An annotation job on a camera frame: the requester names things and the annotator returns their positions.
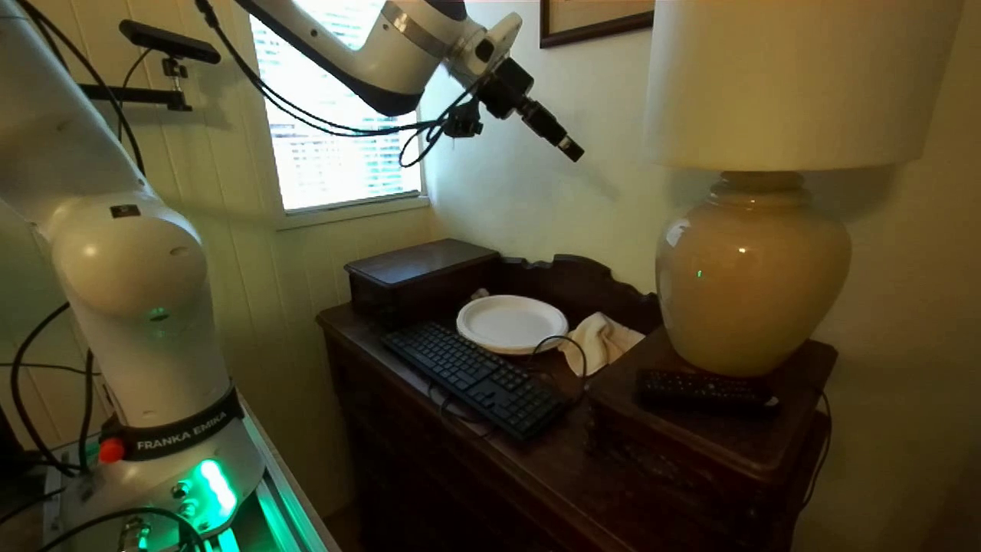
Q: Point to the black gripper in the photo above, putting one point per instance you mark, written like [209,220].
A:
[508,88]

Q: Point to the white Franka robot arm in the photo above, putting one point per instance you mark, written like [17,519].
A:
[132,286]

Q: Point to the dark framed picture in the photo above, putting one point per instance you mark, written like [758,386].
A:
[593,25]

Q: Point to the dark wooden lidded box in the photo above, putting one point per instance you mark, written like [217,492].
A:
[419,271]

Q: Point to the white round plate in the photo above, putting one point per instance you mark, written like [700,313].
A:
[509,324]

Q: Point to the window with blinds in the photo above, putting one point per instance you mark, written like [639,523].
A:
[347,155]

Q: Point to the white folded cloth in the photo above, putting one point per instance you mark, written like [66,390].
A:
[607,341]

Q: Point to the black computer keyboard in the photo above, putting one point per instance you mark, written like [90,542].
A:
[471,378]

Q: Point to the black remote control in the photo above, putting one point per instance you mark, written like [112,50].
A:
[707,390]

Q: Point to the small dark wooden riser box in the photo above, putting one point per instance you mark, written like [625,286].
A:
[717,434]

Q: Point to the dark wooden dresser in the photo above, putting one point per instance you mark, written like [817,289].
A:
[471,480]

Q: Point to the robot stand with green light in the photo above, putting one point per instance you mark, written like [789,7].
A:
[276,509]

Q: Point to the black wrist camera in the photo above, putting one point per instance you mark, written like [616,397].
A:
[461,118]

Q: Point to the black stereo camera bar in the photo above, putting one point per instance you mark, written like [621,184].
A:
[169,42]

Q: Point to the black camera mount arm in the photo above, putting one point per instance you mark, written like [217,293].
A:
[142,95]

